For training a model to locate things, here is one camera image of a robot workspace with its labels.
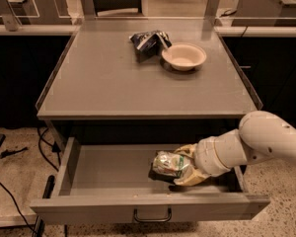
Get black power strip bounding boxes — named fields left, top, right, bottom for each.
left=32, top=174, right=56, bottom=237

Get white paper bowl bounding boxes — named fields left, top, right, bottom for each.
left=162, top=42, right=207, bottom=71

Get blue crumpled chip bag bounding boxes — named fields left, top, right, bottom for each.
left=129, top=30, right=172, bottom=55

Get black looped cable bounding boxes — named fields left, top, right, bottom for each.
left=37, top=125, right=63, bottom=172

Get black floor cable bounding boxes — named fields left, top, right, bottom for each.
left=0, top=173, right=37, bottom=234

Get grey cabinet table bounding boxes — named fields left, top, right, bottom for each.
left=37, top=17, right=259, bottom=146

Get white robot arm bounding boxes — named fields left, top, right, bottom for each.
left=175, top=111, right=296, bottom=187

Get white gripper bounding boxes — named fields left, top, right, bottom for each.
left=174, top=136, right=230, bottom=187

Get black metal drawer handle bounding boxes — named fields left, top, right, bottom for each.
left=133, top=208, right=173, bottom=223

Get grey open top drawer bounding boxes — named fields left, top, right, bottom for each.
left=31, top=137, right=269, bottom=224

